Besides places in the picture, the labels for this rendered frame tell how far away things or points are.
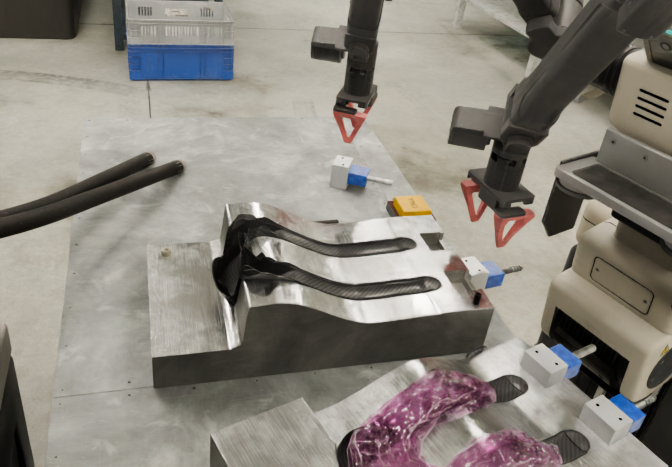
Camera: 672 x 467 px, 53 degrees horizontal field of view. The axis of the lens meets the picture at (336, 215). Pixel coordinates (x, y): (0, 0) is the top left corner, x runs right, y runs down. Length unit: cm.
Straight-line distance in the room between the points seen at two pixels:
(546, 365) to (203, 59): 336
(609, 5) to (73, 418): 79
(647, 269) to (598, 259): 9
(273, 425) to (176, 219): 62
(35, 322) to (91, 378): 136
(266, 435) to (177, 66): 344
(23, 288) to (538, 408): 190
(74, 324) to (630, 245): 93
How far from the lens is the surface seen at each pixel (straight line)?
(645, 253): 127
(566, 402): 99
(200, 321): 99
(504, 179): 107
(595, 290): 131
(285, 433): 78
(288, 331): 94
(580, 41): 78
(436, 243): 120
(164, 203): 136
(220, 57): 410
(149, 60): 407
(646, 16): 68
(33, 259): 263
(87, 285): 117
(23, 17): 477
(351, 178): 143
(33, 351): 226
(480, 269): 118
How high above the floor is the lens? 151
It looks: 32 degrees down
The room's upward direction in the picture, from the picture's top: 7 degrees clockwise
